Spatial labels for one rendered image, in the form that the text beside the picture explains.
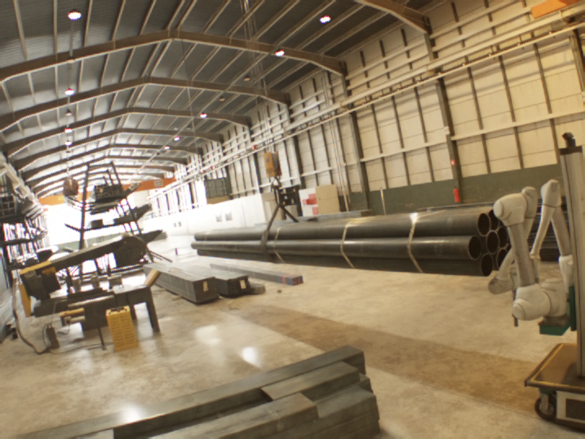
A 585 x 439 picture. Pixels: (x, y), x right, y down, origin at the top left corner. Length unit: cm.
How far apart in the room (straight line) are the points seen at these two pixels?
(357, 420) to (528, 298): 131
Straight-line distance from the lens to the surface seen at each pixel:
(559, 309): 286
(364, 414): 297
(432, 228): 315
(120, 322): 669
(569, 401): 303
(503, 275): 292
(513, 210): 266
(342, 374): 310
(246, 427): 264
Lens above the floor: 173
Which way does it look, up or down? 2 degrees down
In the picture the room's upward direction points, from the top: 10 degrees counter-clockwise
